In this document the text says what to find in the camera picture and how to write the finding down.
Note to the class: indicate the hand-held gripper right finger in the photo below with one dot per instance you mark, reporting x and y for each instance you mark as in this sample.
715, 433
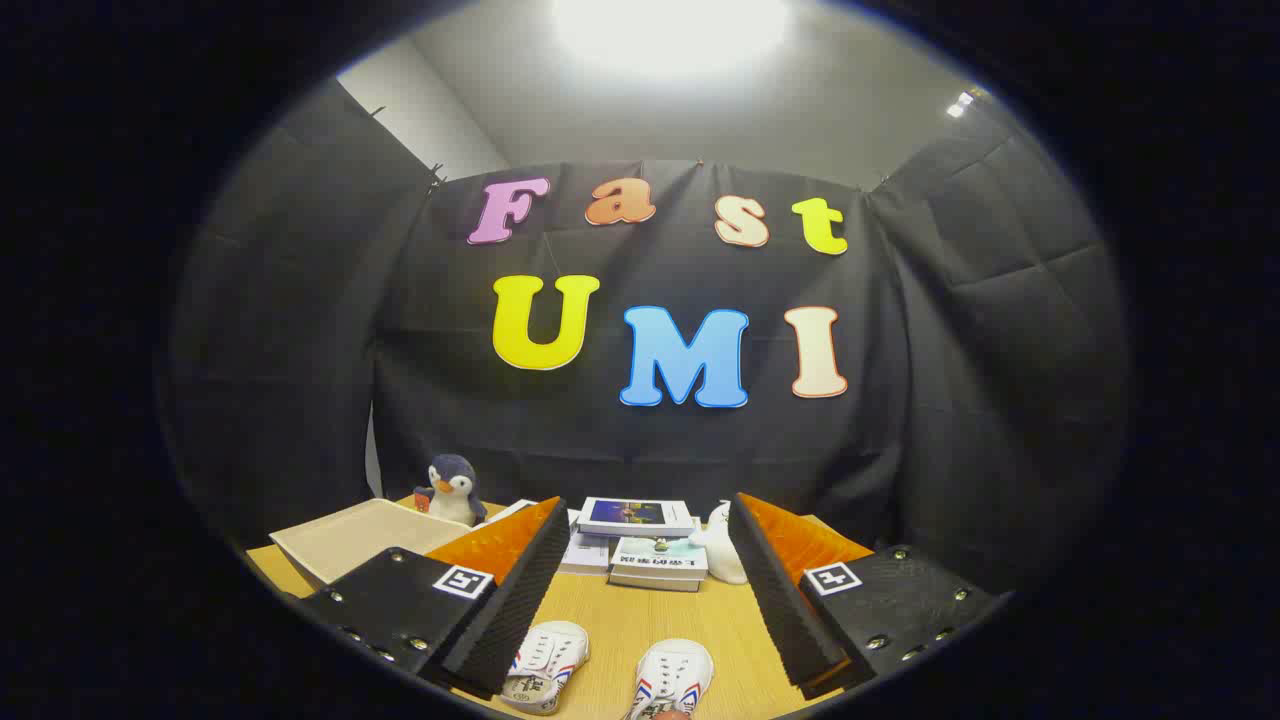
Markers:
775, 590

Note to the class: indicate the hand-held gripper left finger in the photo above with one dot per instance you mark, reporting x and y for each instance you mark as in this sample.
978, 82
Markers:
520, 590

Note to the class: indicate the white canvas shoe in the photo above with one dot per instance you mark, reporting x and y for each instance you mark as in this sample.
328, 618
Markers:
675, 675
548, 660

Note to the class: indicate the beige fabric storage box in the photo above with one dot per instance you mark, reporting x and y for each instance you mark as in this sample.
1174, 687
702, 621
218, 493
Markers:
350, 540

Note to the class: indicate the white duck plush toy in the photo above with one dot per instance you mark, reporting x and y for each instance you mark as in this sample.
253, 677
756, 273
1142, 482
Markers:
722, 555

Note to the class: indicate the plain white book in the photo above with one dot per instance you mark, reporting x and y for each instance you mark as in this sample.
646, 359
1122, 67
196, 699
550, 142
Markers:
585, 555

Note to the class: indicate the white book with portrait cover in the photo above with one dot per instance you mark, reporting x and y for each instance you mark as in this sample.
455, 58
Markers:
515, 510

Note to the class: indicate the penguin plush toy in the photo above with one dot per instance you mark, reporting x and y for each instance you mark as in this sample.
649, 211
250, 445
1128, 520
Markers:
455, 490

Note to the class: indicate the book with teal picture cover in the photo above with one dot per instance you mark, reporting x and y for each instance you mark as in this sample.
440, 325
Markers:
655, 565

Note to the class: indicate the book with blue picture cover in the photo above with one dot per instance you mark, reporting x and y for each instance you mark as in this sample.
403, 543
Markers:
635, 515

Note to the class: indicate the black backdrop cloth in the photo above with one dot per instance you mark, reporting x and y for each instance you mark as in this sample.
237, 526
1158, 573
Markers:
300, 350

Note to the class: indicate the small spot light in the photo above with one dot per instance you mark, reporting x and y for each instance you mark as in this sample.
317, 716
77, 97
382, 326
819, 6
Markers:
962, 103

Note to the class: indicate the ceiling light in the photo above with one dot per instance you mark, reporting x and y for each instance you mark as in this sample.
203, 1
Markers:
670, 30

